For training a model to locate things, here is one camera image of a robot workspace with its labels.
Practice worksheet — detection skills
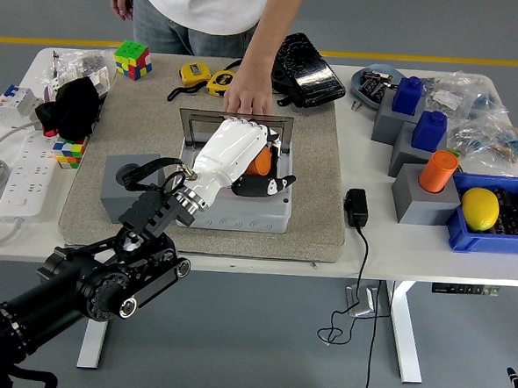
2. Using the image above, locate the white power strip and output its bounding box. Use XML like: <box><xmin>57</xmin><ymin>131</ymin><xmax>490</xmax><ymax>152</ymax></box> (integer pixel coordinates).
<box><xmin>0</xmin><ymin>127</ymin><xmax>66</xmax><ymax>225</ymax></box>

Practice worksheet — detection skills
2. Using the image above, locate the blue-grey shallow dish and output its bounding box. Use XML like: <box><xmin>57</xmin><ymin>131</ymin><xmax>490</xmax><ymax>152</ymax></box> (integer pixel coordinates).
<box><xmin>349</xmin><ymin>61</ymin><xmax>408</xmax><ymax>112</ymax></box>

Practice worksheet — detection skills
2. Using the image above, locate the small colourful puzzle cube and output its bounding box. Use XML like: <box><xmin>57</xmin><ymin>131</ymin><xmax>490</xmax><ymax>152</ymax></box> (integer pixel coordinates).
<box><xmin>50</xmin><ymin>135</ymin><xmax>90</xmax><ymax>171</ymax></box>

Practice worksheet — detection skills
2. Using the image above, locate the black power adapter with cord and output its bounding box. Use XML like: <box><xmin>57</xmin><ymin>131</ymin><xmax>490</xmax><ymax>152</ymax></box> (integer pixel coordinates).
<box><xmin>314</xmin><ymin>187</ymin><xmax>400</xmax><ymax>388</ymax></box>

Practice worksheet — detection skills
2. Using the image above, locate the yellow tape measure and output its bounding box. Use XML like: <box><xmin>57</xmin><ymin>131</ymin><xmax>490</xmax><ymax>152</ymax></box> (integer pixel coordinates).
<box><xmin>166</xmin><ymin>61</ymin><xmax>214</xmax><ymax>104</ymax></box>
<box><xmin>205</xmin><ymin>68</ymin><xmax>235</xmax><ymax>99</ymax></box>

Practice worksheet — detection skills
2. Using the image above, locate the grey electrical box clear lid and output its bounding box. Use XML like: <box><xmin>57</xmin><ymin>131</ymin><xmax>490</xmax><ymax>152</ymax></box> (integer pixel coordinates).
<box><xmin>171</xmin><ymin>107</ymin><xmax>299</xmax><ymax>235</ymax></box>

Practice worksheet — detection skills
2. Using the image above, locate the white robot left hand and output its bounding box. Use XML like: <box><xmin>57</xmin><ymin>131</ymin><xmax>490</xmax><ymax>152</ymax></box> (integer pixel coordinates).
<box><xmin>183</xmin><ymin>114</ymin><xmax>300</xmax><ymax>209</ymax></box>

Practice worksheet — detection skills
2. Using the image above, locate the person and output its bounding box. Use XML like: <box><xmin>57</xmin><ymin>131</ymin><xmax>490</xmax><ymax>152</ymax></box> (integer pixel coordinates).
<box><xmin>129</xmin><ymin>0</ymin><xmax>272</xmax><ymax>61</ymax></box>

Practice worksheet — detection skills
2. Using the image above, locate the clear bag of mixed parts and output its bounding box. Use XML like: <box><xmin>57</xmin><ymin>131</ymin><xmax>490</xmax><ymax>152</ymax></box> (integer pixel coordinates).
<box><xmin>444</xmin><ymin>111</ymin><xmax>518</xmax><ymax>169</ymax></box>

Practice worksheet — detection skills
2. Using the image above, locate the clear bag with white label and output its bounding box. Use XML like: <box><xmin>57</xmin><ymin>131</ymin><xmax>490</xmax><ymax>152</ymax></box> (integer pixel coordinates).
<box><xmin>421</xmin><ymin>69</ymin><xmax>477</xmax><ymax>120</ymax></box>

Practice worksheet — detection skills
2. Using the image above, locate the blue plastic bin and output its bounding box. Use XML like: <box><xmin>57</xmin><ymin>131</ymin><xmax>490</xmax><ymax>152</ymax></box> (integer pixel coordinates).
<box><xmin>443</xmin><ymin>171</ymin><xmax>518</xmax><ymax>257</ymax></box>

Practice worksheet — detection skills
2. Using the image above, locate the grey-brown mat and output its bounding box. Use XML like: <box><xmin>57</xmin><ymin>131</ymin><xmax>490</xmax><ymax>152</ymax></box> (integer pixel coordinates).
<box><xmin>56</xmin><ymin>49</ymin><xmax>356</xmax><ymax>265</ymax></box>

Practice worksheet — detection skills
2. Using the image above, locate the silver metal bracket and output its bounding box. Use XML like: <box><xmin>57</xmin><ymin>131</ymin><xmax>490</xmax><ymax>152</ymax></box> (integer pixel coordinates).
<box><xmin>343</xmin><ymin>284</ymin><xmax>378</xmax><ymax>320</ymax></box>

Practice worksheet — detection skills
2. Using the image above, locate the white circuit breaker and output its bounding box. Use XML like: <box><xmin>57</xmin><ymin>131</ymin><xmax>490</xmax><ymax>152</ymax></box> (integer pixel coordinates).
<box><xmin>0</xmin><ymin>83</ymin><xmax>42</xmax><ymax>130</ymax></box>

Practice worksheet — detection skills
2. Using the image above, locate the person's left hand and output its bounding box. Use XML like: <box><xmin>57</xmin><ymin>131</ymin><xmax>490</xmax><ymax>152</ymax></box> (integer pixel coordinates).
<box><xmin>221</xmin><ymin>61</ymin><xmax>277</xmax><ymax>119</ymax></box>

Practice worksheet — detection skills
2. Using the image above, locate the small white plastic part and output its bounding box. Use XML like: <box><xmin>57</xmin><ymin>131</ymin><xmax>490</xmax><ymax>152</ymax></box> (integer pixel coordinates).
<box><xmin>89</xmin><ymin>69</ymin><xmax>112</xmax><ymax>96</ymax></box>

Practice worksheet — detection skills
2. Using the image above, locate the large colourful puzzle cube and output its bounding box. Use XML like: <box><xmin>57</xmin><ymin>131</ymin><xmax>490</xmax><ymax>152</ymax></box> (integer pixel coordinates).
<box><xmin>112</xmin><ymin>40</ymin><xmax>155</xmax><ymax>83</ymax></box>

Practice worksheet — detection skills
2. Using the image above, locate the white table leg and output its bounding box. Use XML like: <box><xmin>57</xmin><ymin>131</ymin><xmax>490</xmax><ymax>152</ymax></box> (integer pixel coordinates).
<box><xmin>76</xmin><ymin>262</ymin><xmax>122</xmax><ymax>370</ymax></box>
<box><xmin>378</xmin><ymin>279</ymin><xmax>428</xmax><ymax>385</ymax></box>

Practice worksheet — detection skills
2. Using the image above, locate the orange cylindrical battery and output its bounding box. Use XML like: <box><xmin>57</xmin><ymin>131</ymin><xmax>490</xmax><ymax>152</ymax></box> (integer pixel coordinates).
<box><xmin>417</xmin><ymin>148</ymin><xmax>459</xmax><ymax>195</ymax></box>
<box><xmin>243</xmin><ymin>143</ymin><xmax>275</xmax><ymax>179</ymax></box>

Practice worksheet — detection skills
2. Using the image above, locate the black table control panel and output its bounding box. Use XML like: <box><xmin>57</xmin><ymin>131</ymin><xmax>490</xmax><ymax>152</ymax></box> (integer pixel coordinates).
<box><xmin>431</xmin><ymin>281</ymin><xmax>500</xmax><ymax>298</ymax></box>

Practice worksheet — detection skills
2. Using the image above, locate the black cloth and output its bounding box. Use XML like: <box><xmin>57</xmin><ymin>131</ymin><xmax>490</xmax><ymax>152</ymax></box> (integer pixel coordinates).
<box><xmin>32</xmin><ymin>73</ymin><xmax>105</xmax><ymax>144</ymax></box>

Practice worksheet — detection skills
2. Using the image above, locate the yellow lemon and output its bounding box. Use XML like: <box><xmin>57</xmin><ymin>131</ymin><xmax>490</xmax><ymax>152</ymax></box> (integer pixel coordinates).
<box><xmin>459</xmin><ymin>186</ymin><xmax>502</xmax><ymax>234</ymax></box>

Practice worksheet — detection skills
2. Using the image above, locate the blue bottle-shaped block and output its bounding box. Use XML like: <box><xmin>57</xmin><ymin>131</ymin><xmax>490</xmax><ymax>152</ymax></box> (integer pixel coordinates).
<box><xmin>409</xmin><ymin>110</ymin><xmax>449</xmax><ymax>154</ymax></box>
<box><xmin>391</xmin><ymin>75</ymin><xmax>428</xmax><ymax>116</ymax></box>

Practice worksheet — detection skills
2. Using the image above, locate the grey holder block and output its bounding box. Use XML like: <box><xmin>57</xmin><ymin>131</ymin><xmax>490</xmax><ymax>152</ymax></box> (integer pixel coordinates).
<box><xmin>98</xmin><ymin>150</ymin><xmax>183</xmax><ymax>228</ymax></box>
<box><xmin>371</xmin><ymin>89</ymin><xmax>427</xmax><ymax>147</ymax></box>
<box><xmin>388</xmin><ymin>162</ymin><xmax>464</xmax><ymax>228</ymax></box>
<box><xmin>386</xmin><ymin>120</ymin><xmax>449</xmax><ymax>182</ymax></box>

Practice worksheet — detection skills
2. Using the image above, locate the clear bag of small parts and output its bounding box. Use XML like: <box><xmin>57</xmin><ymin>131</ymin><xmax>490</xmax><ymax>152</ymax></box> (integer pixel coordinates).
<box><xmin>54</xmin><ymin>47</ymin><xmax>119</xmax><ymax>98</ymax></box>

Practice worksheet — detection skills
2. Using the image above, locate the clear bag of blue parts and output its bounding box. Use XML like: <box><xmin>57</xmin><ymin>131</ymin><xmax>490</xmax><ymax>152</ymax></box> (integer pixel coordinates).
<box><xmin>463</xmin><ymin>74</ymin><xmax>514</xmax><ymax>129</ymax></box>

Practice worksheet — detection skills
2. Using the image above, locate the black glossy case with strap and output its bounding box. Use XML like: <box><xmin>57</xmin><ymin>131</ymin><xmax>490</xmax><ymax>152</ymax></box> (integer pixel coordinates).
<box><xmin>223</xmin><ymin>28</ymin><xmax>350</xmax><ymax>112</ymax></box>

